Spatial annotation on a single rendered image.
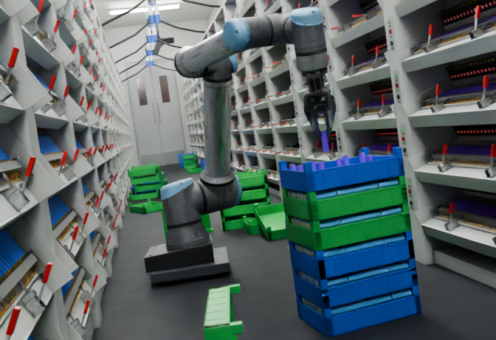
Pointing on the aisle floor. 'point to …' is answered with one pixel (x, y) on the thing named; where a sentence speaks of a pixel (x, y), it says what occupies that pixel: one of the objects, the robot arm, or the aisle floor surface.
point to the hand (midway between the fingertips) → (323, 132)
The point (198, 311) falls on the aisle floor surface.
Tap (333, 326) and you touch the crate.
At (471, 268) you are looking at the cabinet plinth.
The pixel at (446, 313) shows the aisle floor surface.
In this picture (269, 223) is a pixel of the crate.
